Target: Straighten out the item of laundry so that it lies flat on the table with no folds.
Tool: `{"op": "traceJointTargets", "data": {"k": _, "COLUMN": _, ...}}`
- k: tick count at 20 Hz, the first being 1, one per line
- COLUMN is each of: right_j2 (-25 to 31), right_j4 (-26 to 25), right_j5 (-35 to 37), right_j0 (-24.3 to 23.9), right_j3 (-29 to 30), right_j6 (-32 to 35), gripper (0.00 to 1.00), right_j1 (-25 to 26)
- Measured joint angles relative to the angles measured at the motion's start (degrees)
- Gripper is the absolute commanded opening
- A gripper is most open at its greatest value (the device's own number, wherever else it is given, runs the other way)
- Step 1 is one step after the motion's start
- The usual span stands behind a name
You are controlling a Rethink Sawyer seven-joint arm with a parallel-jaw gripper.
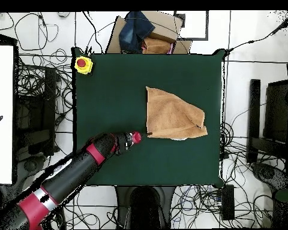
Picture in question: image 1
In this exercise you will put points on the tan terry towel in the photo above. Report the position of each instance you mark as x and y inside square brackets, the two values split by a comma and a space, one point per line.
[170, 115]

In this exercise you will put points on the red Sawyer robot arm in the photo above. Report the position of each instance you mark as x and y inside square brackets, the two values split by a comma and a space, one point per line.
[69, 172]

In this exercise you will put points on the dark green table cloth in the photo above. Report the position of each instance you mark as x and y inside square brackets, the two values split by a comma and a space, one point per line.
[110, 95]

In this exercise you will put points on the folded tan towel in box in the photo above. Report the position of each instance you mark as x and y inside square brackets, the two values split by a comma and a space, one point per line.
[156, 45]

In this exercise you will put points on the yellow emergency stop button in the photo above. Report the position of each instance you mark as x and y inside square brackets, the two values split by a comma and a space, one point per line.
[81, 63]

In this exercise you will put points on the black equipment stand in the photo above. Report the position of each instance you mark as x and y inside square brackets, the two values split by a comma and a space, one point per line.
[49, 95]
[254, 107]

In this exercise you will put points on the blue denim jeans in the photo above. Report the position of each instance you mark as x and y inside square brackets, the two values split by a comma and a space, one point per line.
[134, 31]

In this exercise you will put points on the black power box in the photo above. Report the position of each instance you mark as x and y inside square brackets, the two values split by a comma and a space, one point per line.
[228, 203]

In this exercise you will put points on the brown cardboard box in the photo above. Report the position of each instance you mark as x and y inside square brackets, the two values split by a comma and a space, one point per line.
[163, 26]

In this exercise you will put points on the grey stand leg with knob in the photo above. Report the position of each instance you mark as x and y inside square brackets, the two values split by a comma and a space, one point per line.
[264, 171]
[30, 165]

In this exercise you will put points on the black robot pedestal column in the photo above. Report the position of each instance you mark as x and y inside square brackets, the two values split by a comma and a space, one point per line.
[144, 206]

